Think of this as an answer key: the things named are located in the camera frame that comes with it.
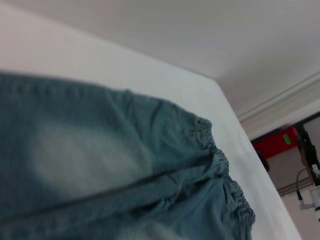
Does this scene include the blue denim shorts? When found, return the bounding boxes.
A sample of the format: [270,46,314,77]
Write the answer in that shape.
[0,71,256,240]

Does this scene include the red box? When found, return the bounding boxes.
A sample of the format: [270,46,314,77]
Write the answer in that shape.
[251,126,300,160]

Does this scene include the black stand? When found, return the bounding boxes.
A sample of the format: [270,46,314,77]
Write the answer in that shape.
[296,124,320,187]

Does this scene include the white wall moulding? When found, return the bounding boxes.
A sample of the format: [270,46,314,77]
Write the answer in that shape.
[238,71,320,129]

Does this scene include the grey cable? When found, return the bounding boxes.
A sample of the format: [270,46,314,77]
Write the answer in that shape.
[295,167,314,201]

